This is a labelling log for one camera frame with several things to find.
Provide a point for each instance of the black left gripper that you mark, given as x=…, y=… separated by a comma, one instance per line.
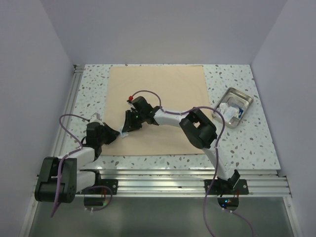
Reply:
x=109, y=131

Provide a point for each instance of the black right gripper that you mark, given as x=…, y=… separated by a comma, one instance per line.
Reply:
x=129, y=125

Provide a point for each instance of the clear packet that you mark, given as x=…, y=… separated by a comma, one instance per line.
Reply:
x=122, y=133

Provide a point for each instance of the beige cloth mat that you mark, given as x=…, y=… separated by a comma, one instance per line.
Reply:
x=176, y=88

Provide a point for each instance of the blue white gauze packet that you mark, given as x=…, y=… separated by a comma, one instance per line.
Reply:
x=233, y=112

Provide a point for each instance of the stainless steel tray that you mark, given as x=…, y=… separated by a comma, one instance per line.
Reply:
x=233, y=106

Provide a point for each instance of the white pouch dark item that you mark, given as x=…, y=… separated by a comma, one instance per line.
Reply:
x=223, y=107

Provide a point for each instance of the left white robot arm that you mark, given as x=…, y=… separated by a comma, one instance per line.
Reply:
x=60, y=178

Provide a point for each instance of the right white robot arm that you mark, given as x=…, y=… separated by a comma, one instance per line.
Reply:
x=198, y=128

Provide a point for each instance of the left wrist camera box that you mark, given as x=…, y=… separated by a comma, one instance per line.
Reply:
x=96, y=118

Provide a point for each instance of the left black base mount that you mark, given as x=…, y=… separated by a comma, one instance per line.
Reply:
x=105, y=185

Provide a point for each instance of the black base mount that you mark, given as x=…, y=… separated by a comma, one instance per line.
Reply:
x=105, y=185
x=233, y=186

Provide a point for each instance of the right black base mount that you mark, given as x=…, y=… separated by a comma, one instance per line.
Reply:
x=233, y=186

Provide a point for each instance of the aluminium frame rails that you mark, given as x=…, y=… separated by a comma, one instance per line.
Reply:
x=248, y=148

